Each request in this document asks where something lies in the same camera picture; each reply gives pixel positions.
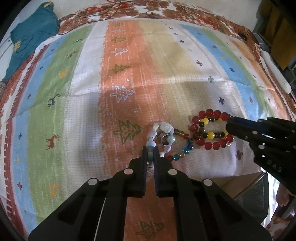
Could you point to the mustard brown hanging garment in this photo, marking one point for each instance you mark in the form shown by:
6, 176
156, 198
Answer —
280, 30

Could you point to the operator hand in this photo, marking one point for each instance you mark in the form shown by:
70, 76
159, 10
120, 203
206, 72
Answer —
282, 196

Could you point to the silver metal tin box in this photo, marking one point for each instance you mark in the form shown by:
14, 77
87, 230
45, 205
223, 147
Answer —
251, 192

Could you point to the teal blue garment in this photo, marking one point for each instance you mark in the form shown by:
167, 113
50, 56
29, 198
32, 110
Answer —
29, 34

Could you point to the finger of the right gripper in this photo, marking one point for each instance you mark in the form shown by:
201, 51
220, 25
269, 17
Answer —
242, 132
274, 126

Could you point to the striped colourful cloth mat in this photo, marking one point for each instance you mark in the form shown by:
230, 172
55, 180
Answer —
40, 169

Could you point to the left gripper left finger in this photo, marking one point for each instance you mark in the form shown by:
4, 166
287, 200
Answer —
96, 210

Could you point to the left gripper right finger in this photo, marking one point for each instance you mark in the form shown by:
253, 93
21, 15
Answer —
203, 211

